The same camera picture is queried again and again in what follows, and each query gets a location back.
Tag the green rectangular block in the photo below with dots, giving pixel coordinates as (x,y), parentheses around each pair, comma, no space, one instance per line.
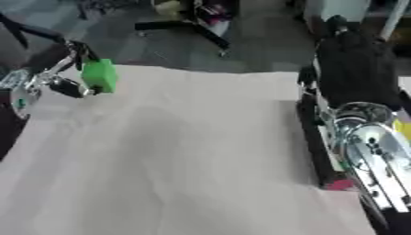
(99,76)

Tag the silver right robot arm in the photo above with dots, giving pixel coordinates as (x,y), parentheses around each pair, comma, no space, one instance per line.
(374,153)

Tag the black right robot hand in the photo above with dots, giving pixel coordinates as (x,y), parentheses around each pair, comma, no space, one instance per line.
(353,67)

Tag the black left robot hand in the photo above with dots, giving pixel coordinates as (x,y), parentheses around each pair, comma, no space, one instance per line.
(68,86)

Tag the black chair base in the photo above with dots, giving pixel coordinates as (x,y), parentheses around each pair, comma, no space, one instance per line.
(198,27)

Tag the black box with white inside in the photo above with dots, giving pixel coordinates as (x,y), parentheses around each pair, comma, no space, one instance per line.
(315,143)

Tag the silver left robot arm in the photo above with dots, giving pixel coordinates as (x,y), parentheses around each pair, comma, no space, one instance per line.
(26,88)

